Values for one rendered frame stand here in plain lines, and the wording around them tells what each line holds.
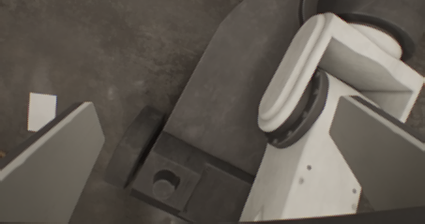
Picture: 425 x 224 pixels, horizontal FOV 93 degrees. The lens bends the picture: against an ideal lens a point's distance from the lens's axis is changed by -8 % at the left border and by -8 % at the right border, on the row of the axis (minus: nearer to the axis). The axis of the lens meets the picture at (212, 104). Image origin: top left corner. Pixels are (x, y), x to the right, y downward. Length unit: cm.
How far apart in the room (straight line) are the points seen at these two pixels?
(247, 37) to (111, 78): 38
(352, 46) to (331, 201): 21
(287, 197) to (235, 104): 23
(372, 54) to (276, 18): 22
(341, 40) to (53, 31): 69
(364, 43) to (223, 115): 27
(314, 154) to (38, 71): 70
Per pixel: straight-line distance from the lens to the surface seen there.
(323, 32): 35
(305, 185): 30
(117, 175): 48
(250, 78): 46
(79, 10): 73
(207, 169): 45
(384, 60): 38
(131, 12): 67
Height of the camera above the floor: 62
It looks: 84 degrees down
